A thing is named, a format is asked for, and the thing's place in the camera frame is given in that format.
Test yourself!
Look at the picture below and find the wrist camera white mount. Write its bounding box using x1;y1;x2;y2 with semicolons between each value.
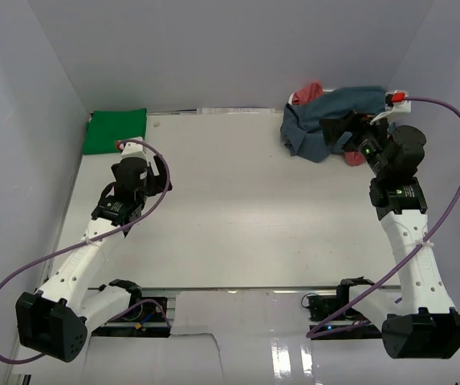
117;141;146;160
370;90;412;124

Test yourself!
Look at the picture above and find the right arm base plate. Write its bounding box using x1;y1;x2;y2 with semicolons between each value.
301;292;387;341

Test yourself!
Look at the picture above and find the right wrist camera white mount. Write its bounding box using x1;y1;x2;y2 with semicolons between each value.
370;90;412;124

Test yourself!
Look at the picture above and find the folded green t shirt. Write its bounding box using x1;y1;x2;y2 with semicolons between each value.
82;108;147;156

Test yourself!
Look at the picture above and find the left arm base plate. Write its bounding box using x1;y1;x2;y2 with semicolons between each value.
92;302;170;338

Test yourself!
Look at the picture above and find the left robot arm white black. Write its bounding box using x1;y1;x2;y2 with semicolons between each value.
15;155;172;363

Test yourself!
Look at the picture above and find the blue t shirt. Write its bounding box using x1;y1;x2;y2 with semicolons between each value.
279;85;387;164

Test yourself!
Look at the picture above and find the red t shirt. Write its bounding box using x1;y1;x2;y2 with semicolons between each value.
293;81;365;167

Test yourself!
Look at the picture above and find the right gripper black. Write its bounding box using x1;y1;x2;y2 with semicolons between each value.
319;109;397;178

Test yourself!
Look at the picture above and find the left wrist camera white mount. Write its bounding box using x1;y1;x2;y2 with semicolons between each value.
117;141;146;160

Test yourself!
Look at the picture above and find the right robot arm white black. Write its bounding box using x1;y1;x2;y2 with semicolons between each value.
319;111;460;359

